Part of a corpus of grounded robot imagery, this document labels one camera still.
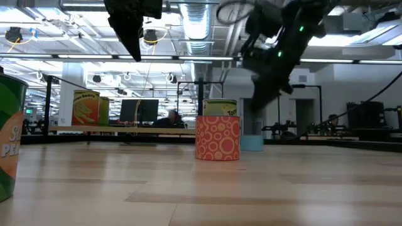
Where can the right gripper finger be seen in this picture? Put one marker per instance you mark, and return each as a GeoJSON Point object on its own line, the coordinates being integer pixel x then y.
{"type": "Point", "coordinates": [262, 99]}

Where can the person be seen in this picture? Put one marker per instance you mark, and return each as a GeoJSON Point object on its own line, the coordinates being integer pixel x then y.
{"type": "Point", "coordinates": [333, 120]}
{"type": "Point", "coordinates": [171, 120]}

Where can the black stand frame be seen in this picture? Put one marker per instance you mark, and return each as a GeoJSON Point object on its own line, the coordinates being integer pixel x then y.
{"type": "Point", "coordinates": [298, 85]}

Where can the black equipment rack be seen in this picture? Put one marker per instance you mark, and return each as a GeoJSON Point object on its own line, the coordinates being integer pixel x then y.
{"type": "Point", "coordinates": [370, 114]}

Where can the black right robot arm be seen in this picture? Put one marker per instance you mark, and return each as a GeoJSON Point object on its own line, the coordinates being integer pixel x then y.
{"type": "Point", "coordinates": [306, 19]}

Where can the long ceiling light bar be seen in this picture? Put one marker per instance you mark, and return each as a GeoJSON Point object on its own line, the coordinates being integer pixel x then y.
{"type": "Point", "coordinates": [204, 58]}

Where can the dark monitor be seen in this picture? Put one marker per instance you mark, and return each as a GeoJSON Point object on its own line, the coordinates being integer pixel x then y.
{"type": "Point", "coordinates": [147, 110]}

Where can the low light blue can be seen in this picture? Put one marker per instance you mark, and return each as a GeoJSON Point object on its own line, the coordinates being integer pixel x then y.
{"type": "Point", "coordinates": [252, 143]}

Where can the silver ventilation duct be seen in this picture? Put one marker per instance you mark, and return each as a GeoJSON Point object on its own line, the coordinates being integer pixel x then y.
{"type": "Point", "coordinates": [196, 25]}

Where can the green sweet peas can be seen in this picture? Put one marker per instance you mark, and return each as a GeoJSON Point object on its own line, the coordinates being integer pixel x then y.
{"type": "Point", "coordinates": [11, 141]}

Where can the black metal shelf frame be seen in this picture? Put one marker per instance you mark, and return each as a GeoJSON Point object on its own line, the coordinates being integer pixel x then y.
{"type": "Point", "coordinates": [49, 103]}

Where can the orange green beans can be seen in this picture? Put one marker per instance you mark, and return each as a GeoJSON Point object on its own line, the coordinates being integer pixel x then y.
{"type": "Point", "coordinates": [84, 110]}

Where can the tomatoes can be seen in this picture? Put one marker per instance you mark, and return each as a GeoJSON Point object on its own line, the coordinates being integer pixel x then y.
{"type": "Point", "coordinates": [220, 108]}

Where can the orange white sauce can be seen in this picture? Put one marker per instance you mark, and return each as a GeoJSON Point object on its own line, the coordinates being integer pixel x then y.
{"type": "Point", "coordinates": [216, 138]}

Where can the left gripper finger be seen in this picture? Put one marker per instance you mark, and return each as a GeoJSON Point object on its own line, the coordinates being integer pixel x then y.
{"type": "Point", "coordinates": [130, 34]}

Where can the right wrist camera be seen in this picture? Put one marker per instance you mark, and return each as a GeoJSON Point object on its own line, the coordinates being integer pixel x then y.
{"type": "Point", "coordinates": [264, 19]}

